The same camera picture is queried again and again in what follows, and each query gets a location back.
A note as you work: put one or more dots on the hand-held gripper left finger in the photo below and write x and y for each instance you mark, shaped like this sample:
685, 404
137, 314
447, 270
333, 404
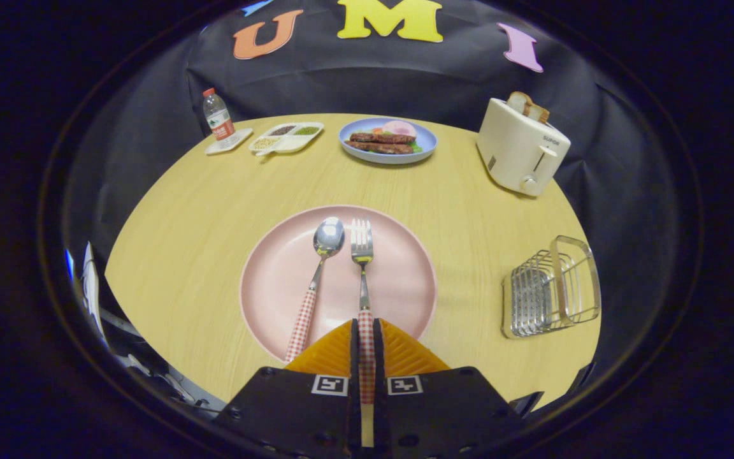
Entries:
354, 357

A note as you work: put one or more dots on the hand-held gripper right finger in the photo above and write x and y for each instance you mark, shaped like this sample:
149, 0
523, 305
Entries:
378, 357

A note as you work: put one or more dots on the pink round plate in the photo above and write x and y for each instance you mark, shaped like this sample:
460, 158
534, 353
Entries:
399, 280

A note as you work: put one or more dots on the brown meat slice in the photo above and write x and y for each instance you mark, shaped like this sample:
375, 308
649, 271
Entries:
380, 138
376, 148

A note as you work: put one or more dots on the green lettuce leaf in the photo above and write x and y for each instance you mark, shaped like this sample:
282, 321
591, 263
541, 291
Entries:
416, 148

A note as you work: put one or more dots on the blue food plate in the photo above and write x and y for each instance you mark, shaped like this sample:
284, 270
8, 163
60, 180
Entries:
428, 141

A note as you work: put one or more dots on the white divided condiment dish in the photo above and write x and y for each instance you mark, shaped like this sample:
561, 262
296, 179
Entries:
290, 141

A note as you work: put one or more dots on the white square coaster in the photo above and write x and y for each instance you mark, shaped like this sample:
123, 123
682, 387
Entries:
243, 137

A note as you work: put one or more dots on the cream toaster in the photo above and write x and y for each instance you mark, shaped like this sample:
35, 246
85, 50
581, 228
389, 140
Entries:
513, 150

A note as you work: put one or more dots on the white paper sheets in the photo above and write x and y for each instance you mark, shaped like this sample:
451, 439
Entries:
92, 287

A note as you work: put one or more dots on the clear water bottle red cap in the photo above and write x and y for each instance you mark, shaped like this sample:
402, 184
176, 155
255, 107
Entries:
217, 118

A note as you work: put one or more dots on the toast bread slice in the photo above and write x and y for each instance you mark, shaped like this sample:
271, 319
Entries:
540, 113
520, 103

